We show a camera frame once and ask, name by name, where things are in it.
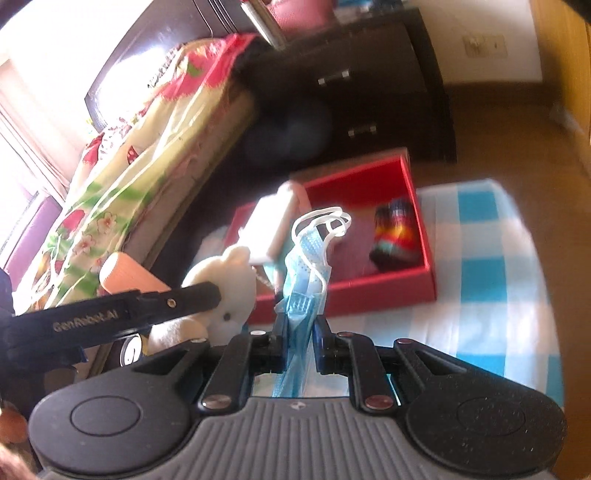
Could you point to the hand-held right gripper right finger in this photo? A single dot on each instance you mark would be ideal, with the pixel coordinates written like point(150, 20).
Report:
point(323, 344)

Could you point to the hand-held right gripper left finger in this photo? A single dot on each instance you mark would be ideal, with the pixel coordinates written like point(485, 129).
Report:
point(280, 341)

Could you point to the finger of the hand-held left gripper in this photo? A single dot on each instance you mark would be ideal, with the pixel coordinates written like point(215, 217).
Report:
point(184, 302)

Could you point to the white teddy bear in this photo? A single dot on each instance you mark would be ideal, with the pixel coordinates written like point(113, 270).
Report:
point(231, 286)

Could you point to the blue face mask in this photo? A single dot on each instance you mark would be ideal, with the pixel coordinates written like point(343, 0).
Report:
point(300, 286)

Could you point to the red cardboard box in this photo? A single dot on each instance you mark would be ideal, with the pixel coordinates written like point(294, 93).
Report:
point(383, 290)

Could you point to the striped colourful cloth roll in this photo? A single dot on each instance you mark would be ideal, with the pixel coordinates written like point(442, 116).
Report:
point(397, 226)

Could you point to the person's left forearm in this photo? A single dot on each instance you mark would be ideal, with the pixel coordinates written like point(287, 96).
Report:
point(11, 461)

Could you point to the peach ribbed bottle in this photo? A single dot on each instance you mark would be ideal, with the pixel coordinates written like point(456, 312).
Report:
point(124, 274)

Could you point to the silver drink can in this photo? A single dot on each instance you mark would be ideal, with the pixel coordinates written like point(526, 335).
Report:
point(131, 351)

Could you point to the purple cloth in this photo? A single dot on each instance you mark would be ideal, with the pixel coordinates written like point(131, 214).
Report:
point(27, 240)

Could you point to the bed mattress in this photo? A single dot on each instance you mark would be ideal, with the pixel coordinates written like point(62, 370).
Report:
point(207, 152)

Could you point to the floral quilt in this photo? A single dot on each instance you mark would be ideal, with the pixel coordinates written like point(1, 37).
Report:
point(138, 152)

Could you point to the blue white checked tablecloth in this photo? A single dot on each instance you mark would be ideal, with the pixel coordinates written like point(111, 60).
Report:
point(485, 277)

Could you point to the pink curtain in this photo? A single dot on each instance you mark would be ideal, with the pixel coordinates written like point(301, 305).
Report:
point(27, 129)

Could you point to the dark wooden headboard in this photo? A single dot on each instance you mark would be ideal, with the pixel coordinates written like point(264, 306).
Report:
point(207, 18)

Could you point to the steel thermos flask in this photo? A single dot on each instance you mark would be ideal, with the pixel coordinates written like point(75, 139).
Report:
point(268, 27)

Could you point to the dark wooden nightstand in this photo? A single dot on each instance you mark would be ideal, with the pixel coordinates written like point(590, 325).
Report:
point(392, 55)

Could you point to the pink plastic basket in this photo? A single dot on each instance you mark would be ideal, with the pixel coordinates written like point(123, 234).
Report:
point(300, 14)

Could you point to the clear plastic wrapper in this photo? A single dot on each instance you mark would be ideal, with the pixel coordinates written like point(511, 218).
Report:
point(570, 120)

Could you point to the wooden wardrobe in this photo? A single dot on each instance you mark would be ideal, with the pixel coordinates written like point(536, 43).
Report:
point(572, 69)

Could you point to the wall socket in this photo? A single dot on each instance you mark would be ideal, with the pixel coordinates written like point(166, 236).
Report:
point(485, 46)

